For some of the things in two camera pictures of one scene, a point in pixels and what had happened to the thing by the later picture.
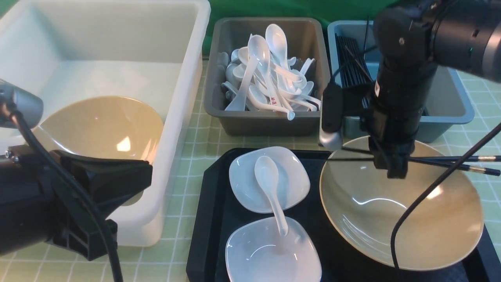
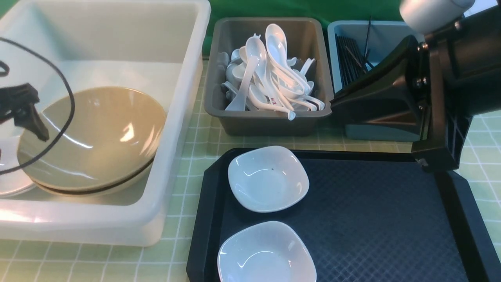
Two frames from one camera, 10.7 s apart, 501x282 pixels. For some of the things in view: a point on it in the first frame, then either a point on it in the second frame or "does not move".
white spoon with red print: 258,96 does not move
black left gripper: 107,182 to 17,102
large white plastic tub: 66,50 does not move
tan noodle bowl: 362,207 to 115,132
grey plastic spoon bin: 307,38 does not move
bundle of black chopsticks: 352,69 does not move
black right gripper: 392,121 to 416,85
